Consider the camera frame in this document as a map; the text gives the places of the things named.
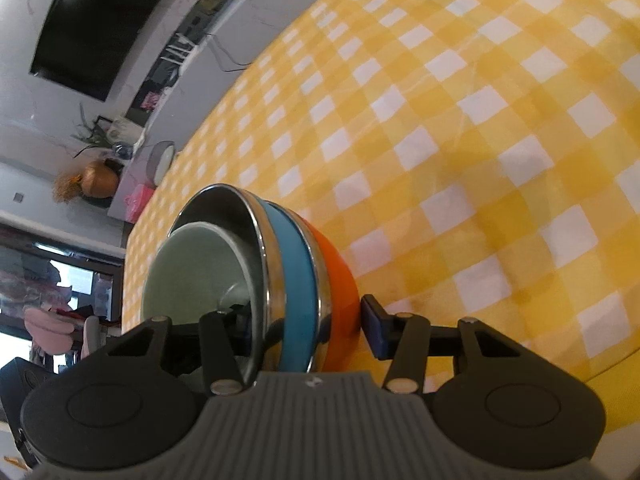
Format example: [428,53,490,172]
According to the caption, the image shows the pink bag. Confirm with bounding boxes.
[125,185,154,222]

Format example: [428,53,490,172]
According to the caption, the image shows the black cable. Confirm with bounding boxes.
[206,34,252,74]

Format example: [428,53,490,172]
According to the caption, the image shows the brown vase with dried flowers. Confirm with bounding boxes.
[52,159,122,207]

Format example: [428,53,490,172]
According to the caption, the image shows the green ceramic bowl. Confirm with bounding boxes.
[141,222,262,378]

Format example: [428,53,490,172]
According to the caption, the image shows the white television cabinet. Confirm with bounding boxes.
[107,0,362,222]

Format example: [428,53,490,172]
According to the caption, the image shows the glass sliding door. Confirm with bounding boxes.
[0,220,126,343]

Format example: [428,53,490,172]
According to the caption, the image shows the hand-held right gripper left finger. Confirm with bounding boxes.
[107,305,261,395]

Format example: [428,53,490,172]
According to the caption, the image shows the green plant in white pot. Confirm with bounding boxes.
[71,104,137,158]

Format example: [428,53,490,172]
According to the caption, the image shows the grey oval chair back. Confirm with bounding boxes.
[150,141,177,186]

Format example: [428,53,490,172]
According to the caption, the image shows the black television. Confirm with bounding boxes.
[30,0,202,102]

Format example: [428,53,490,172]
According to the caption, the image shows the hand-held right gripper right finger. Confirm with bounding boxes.
[362,295,523,394]

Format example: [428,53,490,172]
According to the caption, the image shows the white router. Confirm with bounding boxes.
[164,34,197,67]

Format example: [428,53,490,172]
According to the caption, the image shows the yellow checked tablecloth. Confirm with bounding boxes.
[120,0,640,431]

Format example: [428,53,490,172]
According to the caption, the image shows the orange steel bowl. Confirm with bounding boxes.
[295,214,372,374]

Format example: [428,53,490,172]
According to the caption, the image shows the pink chair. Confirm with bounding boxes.
[25,307,77,354]

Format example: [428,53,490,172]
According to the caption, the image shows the blue steel bowl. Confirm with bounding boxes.
[169,184,333,375]

